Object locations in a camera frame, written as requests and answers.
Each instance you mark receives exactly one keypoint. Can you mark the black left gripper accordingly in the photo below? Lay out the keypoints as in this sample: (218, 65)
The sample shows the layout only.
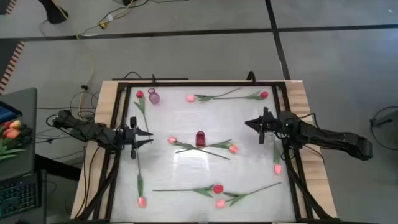
(133, 137)

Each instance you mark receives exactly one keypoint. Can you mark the pink yellow tulip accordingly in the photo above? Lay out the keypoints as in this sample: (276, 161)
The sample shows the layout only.
(172, 140)
(142, 202)
(233, 149)

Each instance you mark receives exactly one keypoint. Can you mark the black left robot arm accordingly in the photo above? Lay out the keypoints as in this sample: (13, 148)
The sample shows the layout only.
(87, 129)

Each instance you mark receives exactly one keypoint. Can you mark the black striped-edge floor mat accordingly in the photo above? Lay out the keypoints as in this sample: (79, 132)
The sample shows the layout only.
(4, 6)
(7, 62)

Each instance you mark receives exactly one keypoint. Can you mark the backlit black keyboard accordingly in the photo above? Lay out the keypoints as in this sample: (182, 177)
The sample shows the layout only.
(18, 196)

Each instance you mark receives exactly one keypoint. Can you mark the red tulip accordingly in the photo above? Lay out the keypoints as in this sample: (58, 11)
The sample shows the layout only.
(140, 94)
(218, 188)
(264, 95)

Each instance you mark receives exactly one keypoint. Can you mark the white label sticker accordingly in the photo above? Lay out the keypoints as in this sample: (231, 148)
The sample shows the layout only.
(297, 81)

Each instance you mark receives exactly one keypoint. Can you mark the spare tulip bunch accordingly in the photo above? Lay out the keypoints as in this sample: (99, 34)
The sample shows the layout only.
(12, 133)

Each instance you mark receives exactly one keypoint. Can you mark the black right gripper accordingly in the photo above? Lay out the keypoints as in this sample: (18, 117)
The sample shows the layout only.
(269, 124)

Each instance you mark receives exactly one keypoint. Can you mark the red glass vase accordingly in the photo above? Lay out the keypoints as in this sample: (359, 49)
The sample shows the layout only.
(200, 140)

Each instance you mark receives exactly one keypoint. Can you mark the black chair base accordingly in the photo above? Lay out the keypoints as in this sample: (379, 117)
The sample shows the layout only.
(54, 14)

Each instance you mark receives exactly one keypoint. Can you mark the black floor stand leg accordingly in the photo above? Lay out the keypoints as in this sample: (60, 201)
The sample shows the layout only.
(387, 119)

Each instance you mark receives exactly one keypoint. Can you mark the clear crystal glass vase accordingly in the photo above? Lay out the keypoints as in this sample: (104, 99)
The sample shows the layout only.
(270, 140)

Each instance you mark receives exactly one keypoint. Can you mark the grey side desk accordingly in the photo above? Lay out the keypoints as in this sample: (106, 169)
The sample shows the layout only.
(26, 149)

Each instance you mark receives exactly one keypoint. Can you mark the black computer monitor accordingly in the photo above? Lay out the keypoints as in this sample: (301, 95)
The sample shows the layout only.
(7, 113)

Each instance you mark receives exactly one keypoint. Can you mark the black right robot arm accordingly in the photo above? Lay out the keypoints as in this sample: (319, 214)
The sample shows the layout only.
(326, 135)

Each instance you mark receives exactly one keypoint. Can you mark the purple glass vase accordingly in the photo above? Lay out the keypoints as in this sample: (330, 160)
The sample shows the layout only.
(154, 98)

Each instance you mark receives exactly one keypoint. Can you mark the black bar behind table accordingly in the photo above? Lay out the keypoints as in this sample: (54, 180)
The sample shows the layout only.
(149, 79)

